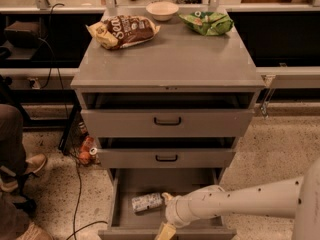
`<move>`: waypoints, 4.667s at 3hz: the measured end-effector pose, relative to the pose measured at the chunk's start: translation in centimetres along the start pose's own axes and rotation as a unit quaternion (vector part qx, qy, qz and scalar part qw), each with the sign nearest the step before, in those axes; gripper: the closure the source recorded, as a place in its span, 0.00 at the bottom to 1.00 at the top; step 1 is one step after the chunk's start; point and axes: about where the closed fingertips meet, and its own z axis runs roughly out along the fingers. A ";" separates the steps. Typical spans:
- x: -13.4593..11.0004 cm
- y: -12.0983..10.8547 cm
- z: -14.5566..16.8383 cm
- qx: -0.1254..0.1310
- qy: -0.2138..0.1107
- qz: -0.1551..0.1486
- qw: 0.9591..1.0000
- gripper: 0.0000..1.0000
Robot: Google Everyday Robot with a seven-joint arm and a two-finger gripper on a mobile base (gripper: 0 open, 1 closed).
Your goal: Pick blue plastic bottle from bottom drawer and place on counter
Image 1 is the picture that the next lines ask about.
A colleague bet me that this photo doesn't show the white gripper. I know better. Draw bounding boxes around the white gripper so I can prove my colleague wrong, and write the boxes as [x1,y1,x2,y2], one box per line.
[155,192,197,240]

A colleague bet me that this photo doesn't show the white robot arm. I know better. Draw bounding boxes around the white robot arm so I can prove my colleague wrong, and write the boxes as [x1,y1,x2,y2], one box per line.
[154,159,320,240]

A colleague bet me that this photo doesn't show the bottom grey drawer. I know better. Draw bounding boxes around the bottom grey drawer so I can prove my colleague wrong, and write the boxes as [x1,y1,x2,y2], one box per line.
[98,168,236,240]

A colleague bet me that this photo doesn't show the grey drawer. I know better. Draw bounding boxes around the grey drawer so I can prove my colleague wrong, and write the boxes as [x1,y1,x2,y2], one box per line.
[98,137,235,168]
[82,92,253,138]
[98,168,236,240]

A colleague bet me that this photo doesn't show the middle grey drawer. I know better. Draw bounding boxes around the middle grey drawer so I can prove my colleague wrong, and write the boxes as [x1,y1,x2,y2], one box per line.
[98,137,235,168]

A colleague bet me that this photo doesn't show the grey metal drawer cabinet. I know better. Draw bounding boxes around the grey metal drawer cabinet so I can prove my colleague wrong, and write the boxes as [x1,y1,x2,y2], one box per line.
[70,5,266,240]

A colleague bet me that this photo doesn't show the top grey drawer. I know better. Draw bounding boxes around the top grey drawer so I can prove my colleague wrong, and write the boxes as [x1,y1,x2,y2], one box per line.
[82,92,253,138]

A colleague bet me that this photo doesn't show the orange bottles on floor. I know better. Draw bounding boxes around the orange bottles on floor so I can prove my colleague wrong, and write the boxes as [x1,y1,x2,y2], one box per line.
[78,136,97,165]

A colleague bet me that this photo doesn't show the tan shoe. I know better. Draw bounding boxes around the tan shoe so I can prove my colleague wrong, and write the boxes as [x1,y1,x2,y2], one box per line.
[24,154,47,174]
[16,222,54,240]

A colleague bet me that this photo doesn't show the black office chair base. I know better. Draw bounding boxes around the black office chair base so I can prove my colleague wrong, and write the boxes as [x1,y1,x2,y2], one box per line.
[0,165,37,217]

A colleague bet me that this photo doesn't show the person leg brown trousers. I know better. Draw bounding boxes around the person leg brown trousers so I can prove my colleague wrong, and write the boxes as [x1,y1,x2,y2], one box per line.
[0,104,27,176]

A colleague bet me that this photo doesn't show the brown chip bag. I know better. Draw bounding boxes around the brown chip bag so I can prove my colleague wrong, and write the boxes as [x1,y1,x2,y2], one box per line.
[87,15,160,50]

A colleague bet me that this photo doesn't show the green chip bag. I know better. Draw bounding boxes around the green chip bag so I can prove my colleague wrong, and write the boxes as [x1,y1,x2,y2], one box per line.
[179,11,234,36]

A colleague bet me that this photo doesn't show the white bowl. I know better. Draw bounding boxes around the white bowl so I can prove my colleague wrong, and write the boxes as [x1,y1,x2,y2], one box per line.
[146,1,179,22]

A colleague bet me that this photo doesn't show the dark box on shelf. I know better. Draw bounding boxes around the dark box on shelf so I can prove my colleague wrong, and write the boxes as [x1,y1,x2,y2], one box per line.
[4,21,40,48]

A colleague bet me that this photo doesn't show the black middle drawer handle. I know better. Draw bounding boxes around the black middle drawer handle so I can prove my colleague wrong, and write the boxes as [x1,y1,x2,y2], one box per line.
[155,155,178,162]

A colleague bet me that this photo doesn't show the black drawer handle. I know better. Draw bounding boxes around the black drawer handle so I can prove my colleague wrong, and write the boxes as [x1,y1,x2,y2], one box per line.
[155,155,178,162]
[153,117,182,126]

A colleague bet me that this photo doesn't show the black top drawer handle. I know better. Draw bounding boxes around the black top drawer handle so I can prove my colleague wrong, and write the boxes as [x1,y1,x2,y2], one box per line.
[153,117,182,126]

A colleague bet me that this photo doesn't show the black floor cable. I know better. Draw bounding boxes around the black floor cable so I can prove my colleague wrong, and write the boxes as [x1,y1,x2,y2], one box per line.
[65,157,109,240]

